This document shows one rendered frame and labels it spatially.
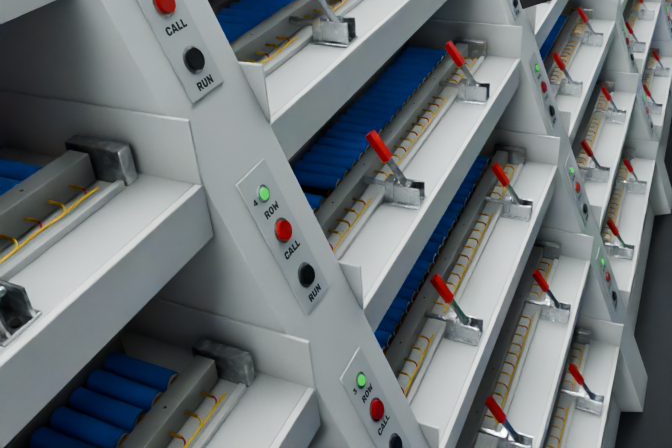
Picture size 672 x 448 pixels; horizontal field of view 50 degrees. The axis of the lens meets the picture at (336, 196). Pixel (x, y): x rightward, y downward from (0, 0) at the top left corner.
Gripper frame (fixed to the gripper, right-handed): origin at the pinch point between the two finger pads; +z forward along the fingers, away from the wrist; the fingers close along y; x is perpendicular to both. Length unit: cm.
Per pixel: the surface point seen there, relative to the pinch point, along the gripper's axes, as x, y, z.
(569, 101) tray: -25.7, 19.0, 6.9
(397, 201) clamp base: -6.0, -48.4, 7.5
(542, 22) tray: -7.6, 11.3, 4.8
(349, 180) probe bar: -2, -49, 12
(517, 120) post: -17.5, -4.8, 8.5
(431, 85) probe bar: -2.4, -23.0, 11.3
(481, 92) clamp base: -5.5, -21.8, 5.4
